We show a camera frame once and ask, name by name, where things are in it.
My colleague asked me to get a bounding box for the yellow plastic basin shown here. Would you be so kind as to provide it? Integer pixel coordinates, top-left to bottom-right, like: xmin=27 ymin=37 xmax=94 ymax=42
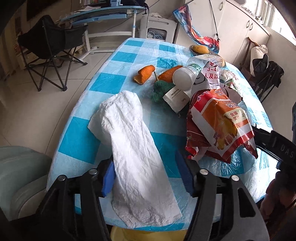
xmin=110 ymin=226 xmax=187 ymax=241

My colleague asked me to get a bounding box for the clear plastic bottle white cap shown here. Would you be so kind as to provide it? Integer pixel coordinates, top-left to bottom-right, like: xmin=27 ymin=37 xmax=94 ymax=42
xmin=173 ymin=54 xmax=226 ymax=91

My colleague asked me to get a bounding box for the white printed plastic wrapper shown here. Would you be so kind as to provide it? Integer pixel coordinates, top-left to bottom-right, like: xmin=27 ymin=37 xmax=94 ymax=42
xmin=191 ymin=62 xmax=242 ymax=104

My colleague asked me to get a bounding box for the orange peel piece left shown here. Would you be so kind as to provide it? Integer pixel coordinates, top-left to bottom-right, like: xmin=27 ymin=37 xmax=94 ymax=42
xmin=133 ymin=65 xmax=155 ymax=85

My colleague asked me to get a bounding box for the blue checkered plastic tablecloth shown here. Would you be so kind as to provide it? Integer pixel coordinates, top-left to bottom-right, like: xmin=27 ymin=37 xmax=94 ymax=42
xmin=46 ymin=38 xmax=277 ymax=232

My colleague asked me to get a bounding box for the blue white study desk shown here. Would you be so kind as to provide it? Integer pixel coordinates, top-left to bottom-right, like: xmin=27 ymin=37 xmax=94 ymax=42
xmin=56 ymin=6 xmax=149 ymax=61

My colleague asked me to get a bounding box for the white paper towel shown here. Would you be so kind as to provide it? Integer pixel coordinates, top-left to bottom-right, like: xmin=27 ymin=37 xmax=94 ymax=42
xmin=88 ymin=91 xmax=182 ymax=228

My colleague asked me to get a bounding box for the white wall cabinet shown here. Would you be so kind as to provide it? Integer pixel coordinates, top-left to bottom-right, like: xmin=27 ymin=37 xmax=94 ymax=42
xmin=186 ymin=1 xmax=269 ymax=67

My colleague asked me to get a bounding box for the white plastic stool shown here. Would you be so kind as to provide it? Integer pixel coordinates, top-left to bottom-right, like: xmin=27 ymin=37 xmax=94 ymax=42
xmin=139 ymin=13 xmax=177 ymax=43

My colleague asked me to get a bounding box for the black folding camping chair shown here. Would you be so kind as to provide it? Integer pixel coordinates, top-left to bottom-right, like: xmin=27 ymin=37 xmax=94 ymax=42
xmin=18 ymin=15 xmax=87 ymax=91

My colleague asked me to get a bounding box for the colourful patterned bag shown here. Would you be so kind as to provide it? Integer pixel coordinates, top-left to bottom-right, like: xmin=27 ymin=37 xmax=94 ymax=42
xmin=173 ymin=4 xmax=220 ymax=54

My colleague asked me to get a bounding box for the light green sofa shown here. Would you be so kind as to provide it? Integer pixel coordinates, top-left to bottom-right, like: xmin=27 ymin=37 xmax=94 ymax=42
xmin=1 ymin=146 xmax=52 ymax=221

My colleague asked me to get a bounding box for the red orange snack bag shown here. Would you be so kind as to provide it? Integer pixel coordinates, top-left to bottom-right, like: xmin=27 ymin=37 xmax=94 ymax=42
xmin=185 ymin=89 xmax=258 ymax=164

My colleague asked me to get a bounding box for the dark wooden chair with clothes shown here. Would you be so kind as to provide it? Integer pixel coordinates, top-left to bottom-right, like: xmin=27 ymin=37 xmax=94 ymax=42
xmin=239 ymin=37 xmax=285 ymax=102

